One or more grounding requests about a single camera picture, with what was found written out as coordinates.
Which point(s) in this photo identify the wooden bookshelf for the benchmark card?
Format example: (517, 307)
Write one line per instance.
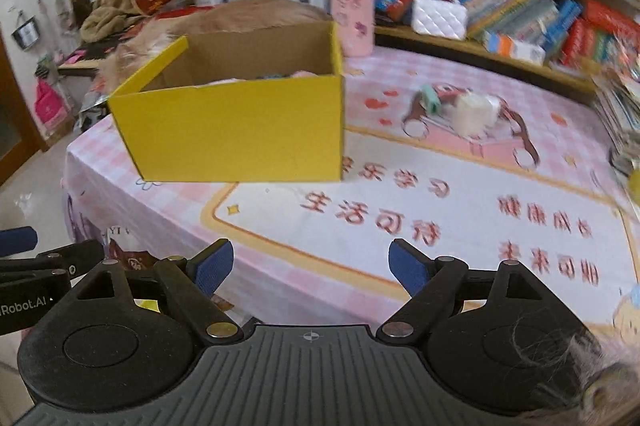
(450, 48)

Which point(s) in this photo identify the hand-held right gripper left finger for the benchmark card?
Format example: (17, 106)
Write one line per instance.
(215, 266)

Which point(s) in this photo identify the pink hanging bag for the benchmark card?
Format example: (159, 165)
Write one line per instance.
(50, 106)

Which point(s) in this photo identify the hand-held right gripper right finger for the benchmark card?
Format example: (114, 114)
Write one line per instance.
(407, 268)

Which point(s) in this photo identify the yellow cardboard box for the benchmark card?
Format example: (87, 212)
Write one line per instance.
(225, 131)

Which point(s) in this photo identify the brown blanket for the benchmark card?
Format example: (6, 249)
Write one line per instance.
(107, 16)

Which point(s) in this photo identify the black keyboard piano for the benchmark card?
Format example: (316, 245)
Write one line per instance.
(82, 58)

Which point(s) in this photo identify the row of blue books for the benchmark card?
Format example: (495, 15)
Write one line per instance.
(525, 13)

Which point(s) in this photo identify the small green toy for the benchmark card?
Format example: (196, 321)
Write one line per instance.
(431, 100)

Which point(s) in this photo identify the pink cup with stickers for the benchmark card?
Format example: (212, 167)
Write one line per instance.
(352, 18)

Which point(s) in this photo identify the stack of magazines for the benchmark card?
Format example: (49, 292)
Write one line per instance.
(620, 121)

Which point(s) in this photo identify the white fluffy toy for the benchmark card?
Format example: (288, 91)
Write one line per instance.
(475, 116)

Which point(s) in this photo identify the red snack bag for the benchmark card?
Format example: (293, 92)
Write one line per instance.
(132, 261)

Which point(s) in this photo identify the black hanging bag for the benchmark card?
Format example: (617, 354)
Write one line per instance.
(25, 33)

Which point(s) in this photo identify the tan furry tuft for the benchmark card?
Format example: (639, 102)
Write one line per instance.
(600, 381)

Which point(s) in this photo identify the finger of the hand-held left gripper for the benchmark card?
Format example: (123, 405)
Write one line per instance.
(15, 241)
(55, 263)

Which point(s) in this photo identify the orange and white carton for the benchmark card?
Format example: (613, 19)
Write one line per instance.
(515, 48)

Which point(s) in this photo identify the pink printed tablecloth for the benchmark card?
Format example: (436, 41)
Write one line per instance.
(350, 216)

